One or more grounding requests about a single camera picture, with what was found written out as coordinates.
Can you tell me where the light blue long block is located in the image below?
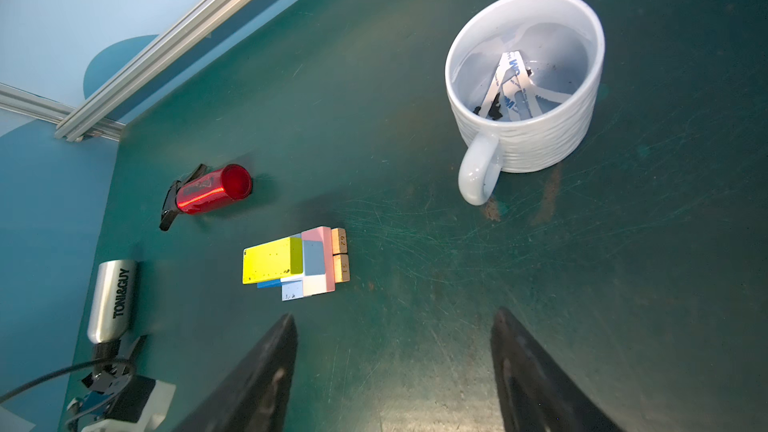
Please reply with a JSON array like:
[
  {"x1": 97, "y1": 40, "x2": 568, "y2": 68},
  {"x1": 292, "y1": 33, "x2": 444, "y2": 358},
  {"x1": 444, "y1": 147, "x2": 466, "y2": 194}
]
[{"x1": 281, "y1": 275, "x2": 328, "y2": 302}]

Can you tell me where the pink wooden block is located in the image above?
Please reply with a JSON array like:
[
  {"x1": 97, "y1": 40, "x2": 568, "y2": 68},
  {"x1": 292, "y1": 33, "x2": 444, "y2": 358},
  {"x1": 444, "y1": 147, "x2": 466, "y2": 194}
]
[{"x1": 301, "y1": 226, "x2": 336, "y2": 293}]

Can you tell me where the translucent plastic mug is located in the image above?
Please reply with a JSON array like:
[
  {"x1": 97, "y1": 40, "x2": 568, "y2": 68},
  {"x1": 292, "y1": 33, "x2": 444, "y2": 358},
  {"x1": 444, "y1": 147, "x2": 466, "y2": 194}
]
[{"x1": 445, "y1": 0, "x2": 606, "y2": 205}]

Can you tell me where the silver spray bottle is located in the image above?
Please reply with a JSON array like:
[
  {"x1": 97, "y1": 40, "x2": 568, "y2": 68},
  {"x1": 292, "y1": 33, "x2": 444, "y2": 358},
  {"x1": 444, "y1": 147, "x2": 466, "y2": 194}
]
[{"x1": 87, "y1": 259, "x2": 139, "y2": 361}]

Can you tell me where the natural wood block 62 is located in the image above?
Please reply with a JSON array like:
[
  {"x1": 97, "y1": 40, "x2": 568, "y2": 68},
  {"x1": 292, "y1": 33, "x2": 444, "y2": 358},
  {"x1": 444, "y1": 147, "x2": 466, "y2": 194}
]
[{"x1": 331, "y1": 227, "x2": 348, "y2": 255}]

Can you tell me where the aluminium left corner post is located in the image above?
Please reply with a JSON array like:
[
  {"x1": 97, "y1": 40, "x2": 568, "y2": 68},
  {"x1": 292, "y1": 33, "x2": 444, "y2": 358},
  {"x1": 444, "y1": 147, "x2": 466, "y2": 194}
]
[{"x1": 1, "y1": 84, "x2": 125, "y2": 142}]

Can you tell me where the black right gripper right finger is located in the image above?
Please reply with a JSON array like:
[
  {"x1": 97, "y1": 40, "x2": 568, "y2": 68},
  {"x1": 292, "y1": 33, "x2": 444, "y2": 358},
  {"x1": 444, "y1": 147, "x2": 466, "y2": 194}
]
[{"x1": 490, "y1": 307, "x2": 620, "y2": 431}]

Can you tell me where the dark blue wooden cube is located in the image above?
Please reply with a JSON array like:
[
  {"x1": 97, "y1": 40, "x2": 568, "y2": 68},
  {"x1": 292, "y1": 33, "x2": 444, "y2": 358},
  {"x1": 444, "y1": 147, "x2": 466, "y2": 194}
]
[{"x1": 256, "y1": 279, "x2": 282, "y2": 289}]

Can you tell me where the natural wood block 51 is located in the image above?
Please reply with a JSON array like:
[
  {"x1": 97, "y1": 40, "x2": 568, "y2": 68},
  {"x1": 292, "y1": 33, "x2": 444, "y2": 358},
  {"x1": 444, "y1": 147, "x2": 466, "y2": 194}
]
[{"x1": 333, "y1": 254, "x2": 351, "y2": 283}]

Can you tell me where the lime green wooden block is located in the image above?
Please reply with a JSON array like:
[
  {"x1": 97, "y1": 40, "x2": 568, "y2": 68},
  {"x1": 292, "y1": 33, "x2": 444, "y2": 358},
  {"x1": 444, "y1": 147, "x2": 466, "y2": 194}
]
[{"x1": 242, "y1": 236, "x2": 304, "y2": 284}]

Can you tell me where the light blue wooden cube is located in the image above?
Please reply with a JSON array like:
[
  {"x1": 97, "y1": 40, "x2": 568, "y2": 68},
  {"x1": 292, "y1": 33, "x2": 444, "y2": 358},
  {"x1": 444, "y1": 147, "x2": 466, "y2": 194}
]
[{"x1": 302, "y1": 239, "x2": 326, "y2": 276}]

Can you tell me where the aluminium back frame rail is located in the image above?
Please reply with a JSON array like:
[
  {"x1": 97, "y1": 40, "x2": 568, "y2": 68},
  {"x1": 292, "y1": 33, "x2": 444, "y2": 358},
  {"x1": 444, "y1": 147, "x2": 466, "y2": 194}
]
[{"x1": 54, "y1": 0, "x2": 252, "y2": 142}]

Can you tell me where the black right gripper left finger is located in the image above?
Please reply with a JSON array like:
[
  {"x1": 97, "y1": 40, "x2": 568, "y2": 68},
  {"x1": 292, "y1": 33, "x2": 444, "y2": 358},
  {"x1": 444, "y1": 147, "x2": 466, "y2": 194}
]
[{"x1": 175, "y1": 314, "x2": 298, "y2": 431}]

